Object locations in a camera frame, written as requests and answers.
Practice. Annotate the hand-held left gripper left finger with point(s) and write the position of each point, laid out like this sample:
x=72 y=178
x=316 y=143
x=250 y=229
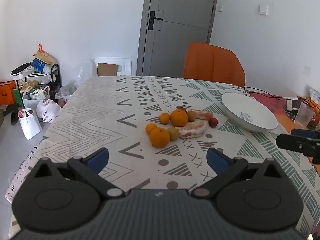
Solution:
x=98 y=160

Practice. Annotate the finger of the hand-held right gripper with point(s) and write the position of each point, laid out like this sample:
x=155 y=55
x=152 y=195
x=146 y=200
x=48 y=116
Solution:
x=305 y=133
x=300 y=145

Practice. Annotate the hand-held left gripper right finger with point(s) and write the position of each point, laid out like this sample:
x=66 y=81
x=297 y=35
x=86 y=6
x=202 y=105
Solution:
x=217 y=160

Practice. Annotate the large peeled pomelo piece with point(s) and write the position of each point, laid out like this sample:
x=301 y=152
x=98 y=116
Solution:
x=193 y=130

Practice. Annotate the small peeled pomelo piece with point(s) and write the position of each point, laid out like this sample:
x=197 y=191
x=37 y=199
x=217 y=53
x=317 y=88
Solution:
x=204 y=115

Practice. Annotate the brown round fruit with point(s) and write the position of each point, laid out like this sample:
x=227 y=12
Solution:
x=173 y=133
x=191 y=115

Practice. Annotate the white shallow bowl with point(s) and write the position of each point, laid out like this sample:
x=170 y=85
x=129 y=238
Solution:
x=247 y=112

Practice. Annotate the large orange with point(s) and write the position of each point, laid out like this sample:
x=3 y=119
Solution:
x=159 y=137
x=179 y=118

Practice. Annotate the small tangerine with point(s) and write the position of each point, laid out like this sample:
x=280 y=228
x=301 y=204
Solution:
x=164 y=118
x=150 y=128

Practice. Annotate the red jar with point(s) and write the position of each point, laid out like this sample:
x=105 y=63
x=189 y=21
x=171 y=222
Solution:
x=315 y=122

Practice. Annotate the clear plastic cup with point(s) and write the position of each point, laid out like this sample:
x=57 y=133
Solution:
x=303 y=116

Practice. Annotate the white charger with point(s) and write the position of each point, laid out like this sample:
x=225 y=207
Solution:
x=293 y=105

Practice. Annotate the yellow packet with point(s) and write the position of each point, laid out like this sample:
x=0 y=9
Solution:
x=314 y=96

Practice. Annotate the red orange cloth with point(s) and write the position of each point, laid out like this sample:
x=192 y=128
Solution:
x=277 y=105

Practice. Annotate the patterned white tablecloth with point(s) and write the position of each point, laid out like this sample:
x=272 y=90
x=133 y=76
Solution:
x=100 y=110

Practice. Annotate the white red plastic bag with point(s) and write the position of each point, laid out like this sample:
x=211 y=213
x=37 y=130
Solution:
x=47 y=110

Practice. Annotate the clear plastic bag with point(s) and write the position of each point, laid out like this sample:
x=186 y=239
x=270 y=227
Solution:
x=66 y=92

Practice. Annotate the white paper bag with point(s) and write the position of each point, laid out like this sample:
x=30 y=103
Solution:
x=29 y=125

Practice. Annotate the white bag with yellowish contents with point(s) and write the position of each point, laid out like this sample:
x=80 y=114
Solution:
x=31 y=100

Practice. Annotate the brown cardboard box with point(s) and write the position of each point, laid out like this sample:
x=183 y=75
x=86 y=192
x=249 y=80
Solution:
x=107 y=69

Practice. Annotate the black metal rack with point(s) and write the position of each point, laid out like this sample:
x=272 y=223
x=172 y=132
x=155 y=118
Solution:
x=55 y=80

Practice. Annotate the orange chair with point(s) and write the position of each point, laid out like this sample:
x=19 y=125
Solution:
x=212 y=65

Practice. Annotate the green box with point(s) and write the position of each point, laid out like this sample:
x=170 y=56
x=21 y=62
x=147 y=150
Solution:
x=17 y=97

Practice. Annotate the blue white bag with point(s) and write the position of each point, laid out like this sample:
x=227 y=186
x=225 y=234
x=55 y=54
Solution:
x=38 y=65

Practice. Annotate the orange box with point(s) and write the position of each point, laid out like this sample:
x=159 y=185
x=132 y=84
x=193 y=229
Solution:
x=6 y=92

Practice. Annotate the brown paper bag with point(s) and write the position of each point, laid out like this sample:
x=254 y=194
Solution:
x=45 y=56

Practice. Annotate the black folded umbrella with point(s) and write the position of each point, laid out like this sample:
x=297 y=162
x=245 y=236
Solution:
x=21 y=68

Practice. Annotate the grey door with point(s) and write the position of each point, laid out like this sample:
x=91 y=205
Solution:
x=180 y=27

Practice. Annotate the cardboard box in white frame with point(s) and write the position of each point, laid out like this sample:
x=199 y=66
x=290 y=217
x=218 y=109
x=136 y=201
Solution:
x=125 y=65

